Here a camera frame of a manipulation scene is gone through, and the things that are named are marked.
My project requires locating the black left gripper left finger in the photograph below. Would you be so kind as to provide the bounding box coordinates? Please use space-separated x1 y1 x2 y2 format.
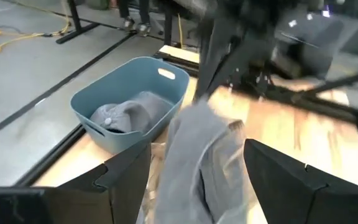
44 142 152 224

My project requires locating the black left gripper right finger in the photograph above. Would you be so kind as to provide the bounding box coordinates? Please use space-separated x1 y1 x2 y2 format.
243 139 358 224

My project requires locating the grey denim cap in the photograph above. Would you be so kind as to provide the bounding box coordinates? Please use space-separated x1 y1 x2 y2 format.
154 99 256 224
89 90 175 134

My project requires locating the blue plastic basket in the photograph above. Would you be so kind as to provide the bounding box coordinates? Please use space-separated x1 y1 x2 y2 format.
70 55 191 156

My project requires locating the person's shoe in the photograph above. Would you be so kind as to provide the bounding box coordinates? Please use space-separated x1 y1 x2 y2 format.
137 22 152 37
122 17 136 32

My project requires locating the black desk leg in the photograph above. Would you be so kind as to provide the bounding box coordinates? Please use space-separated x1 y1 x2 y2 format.
163 0 173 46
55 0 101 44

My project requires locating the person's leg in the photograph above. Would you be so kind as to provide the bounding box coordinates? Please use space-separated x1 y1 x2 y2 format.
139 0 152 25
118 0 132 19

